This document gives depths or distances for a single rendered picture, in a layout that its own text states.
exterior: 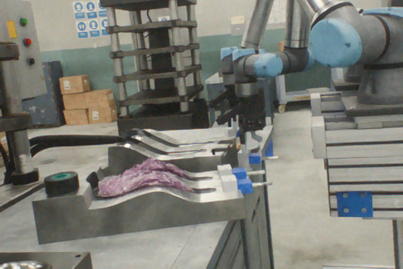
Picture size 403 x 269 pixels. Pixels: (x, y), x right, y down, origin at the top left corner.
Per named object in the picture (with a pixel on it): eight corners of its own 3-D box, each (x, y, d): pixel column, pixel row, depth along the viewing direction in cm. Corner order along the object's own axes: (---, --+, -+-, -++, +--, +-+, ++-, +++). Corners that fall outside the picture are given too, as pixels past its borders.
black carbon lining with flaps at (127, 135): (216, 147, 163) (213, 120, 162) (205, 159, 148) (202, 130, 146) (124, 150, 172) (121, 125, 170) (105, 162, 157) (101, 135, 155)
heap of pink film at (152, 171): (192, 175, 135) (190, 148, 134) (195, 194, 118) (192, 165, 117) (103, 185, 134) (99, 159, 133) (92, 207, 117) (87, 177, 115)
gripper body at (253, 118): (262, 132, 153) (260, 96, 150) (237, 133, 155) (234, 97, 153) (266, 127, 160) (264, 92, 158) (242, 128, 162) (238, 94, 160)
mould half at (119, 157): (237, 160, 169) (234, 124, 166) (223, 183, 144) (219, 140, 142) (111, 164, 181) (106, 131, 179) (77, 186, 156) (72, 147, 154)
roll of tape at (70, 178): (55, 197, 111) (53, 183, 111) (39, 191, 117) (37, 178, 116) (85, 187, 117) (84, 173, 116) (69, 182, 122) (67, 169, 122)
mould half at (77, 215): (233, 186, 140) (230, 150, 138) (245, 218, 115) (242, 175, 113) (65, 206, 138) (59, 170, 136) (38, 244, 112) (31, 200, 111)
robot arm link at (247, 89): (232, 84, 152) (237, 82, 160) (233, 98, 153) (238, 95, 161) (255, 82, 150) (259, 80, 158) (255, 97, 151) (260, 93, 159)
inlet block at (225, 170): (263, 178, 136) (262, 160, 135) (266, 183, 131) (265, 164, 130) (219, 183, 135) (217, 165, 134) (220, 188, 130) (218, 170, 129)
